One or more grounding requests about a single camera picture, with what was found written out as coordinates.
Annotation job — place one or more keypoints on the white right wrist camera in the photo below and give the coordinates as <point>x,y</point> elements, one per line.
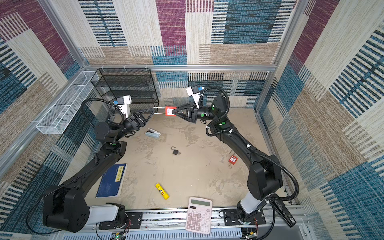
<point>196,93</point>

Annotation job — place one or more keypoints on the light blue stapler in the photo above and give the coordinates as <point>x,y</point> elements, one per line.
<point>152,133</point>

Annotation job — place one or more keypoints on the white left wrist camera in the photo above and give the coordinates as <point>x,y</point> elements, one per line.
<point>124,104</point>

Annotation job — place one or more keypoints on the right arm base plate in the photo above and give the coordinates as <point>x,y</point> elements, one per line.
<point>231,217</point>

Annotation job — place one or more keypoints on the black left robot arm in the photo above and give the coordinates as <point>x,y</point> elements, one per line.
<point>64,206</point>

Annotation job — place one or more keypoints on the white wire mesh basket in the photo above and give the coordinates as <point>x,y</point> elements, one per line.
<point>59,116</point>

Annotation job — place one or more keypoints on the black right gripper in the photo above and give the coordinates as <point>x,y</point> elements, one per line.
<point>191,113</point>

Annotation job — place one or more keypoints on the black wire shelf rack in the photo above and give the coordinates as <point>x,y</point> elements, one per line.
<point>138,83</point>

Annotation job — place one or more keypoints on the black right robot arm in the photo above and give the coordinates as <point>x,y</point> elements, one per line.
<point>211,107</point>

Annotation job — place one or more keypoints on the red padlock with key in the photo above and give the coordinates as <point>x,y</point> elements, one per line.
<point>168,111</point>

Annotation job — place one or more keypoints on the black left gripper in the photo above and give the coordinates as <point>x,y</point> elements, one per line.
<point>135,122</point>

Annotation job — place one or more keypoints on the blue notebook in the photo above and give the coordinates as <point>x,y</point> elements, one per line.
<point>112,181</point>

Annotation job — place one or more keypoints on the yellow glue stick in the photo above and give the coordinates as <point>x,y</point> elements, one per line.
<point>161,190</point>

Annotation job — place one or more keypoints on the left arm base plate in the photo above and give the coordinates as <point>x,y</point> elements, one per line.
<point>133,219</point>

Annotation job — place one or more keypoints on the small black padlock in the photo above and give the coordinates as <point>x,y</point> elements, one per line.
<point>175,152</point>

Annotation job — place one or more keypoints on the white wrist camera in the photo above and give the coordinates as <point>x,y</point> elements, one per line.
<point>196,93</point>
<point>124,104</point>

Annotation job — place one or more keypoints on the pink calculator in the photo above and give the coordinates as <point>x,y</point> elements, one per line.
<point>199,215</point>

